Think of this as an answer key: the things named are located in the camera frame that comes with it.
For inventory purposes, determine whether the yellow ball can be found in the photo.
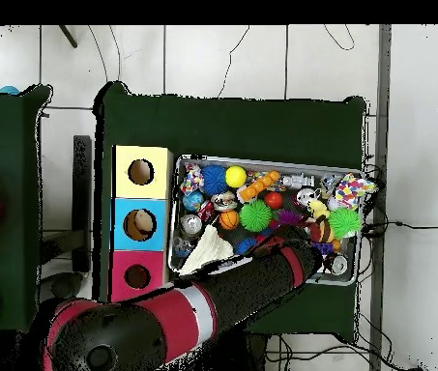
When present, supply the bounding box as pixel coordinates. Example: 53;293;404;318
224;165;248;190

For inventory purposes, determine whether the small green spiky ball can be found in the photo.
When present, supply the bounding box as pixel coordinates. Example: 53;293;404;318
238;200;274;234

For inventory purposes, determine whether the clear mesh bin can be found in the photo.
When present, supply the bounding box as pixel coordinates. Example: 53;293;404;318
167;157;363;286

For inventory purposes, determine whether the cream yellow waffle cloth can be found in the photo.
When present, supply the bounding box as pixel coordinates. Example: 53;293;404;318
179;225;235;275

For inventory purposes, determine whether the green spiky rubber ball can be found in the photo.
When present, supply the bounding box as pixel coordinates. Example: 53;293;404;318
327;206;365;241

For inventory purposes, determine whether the black cable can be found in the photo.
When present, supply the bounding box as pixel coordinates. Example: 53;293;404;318
357;218;438;235

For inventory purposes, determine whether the orange plastic toy block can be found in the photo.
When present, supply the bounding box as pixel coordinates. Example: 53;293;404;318
237;169;281;205

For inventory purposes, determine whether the purple spiky monster toy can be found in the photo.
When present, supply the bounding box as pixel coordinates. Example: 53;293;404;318
276;208;307;229

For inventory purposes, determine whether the colourful rope knot toy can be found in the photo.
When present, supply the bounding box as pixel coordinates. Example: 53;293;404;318
180;164;205;196

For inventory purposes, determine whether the silver toy robot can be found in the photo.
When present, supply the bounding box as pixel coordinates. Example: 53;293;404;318
281;174;316;189

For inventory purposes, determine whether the small orange basketball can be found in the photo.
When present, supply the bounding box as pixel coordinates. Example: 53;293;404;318
218;210;242;231

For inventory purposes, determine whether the blue spiky rubber ball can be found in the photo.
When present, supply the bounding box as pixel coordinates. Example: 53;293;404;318
200;163;230;197
236;237;258;256

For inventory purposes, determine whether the small red orange ball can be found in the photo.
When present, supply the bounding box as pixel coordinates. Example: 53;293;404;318
263;189;285;212

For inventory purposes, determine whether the green covered side table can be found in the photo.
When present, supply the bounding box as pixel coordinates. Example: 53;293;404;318
0;83;55;335

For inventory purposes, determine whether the dark green tablecloth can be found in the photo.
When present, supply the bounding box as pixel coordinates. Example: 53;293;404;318
92;80;368;337

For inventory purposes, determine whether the wooden box with three holes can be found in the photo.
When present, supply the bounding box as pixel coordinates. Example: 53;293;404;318
108;144;175;304

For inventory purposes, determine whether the small yellow duck plush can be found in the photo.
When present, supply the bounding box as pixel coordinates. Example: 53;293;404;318
307;199;332;221

